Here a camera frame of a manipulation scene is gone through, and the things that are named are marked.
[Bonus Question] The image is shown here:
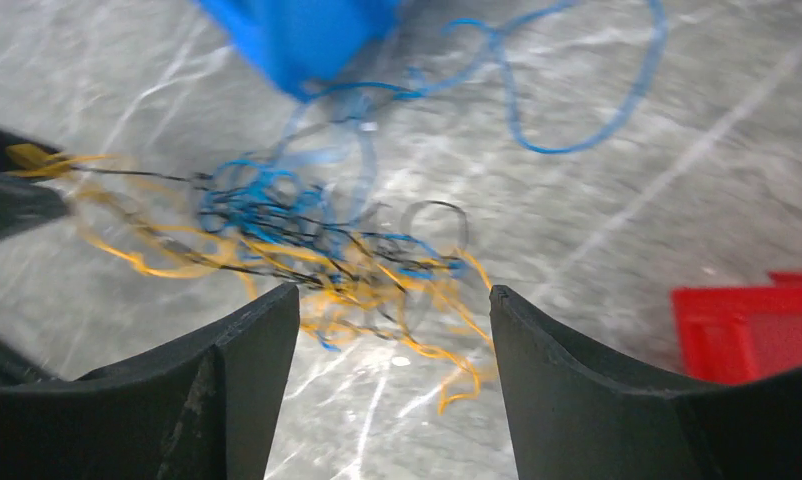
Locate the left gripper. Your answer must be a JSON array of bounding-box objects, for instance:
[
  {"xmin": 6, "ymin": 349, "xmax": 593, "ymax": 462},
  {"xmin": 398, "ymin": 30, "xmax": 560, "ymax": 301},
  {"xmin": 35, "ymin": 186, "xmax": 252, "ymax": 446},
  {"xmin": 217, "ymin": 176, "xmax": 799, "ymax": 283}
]
[{"xmin": 0, "ymin": 127, "xmax": 69, "ymax": 241}]

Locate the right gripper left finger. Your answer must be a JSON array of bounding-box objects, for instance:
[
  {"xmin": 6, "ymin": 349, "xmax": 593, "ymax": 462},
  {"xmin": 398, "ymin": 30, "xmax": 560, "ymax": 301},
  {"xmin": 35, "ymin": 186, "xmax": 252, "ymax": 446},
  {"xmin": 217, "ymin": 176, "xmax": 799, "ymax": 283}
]
[{"xmin": 0, "ymin": 284, "xmax": 300, "ymax": 479}]

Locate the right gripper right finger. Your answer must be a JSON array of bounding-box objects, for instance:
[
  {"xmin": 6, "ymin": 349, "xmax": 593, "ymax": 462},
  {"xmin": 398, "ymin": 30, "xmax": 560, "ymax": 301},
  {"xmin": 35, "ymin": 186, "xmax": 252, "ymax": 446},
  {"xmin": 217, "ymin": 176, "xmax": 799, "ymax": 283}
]
[{"xmin": 490, "ymin": 285, "xmax": 802, "ymax": 480}]

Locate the red storage bin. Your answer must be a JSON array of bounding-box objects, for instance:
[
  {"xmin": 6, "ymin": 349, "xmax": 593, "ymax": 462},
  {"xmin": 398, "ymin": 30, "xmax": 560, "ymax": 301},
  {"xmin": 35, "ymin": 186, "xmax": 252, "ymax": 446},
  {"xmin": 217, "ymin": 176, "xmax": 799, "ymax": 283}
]
[{"xmin": 671, "ymin": 271, "xmax": 802, "ymax": 385}]

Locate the blue double storage bin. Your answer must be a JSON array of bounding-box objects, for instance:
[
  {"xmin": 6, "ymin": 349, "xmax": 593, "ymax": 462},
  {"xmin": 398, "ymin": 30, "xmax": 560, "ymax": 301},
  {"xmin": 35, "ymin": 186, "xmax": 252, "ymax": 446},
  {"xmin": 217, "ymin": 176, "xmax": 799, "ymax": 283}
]
[{"xmin": 198, "ymin": 0, "xmax": 401, "ymax": 102}]

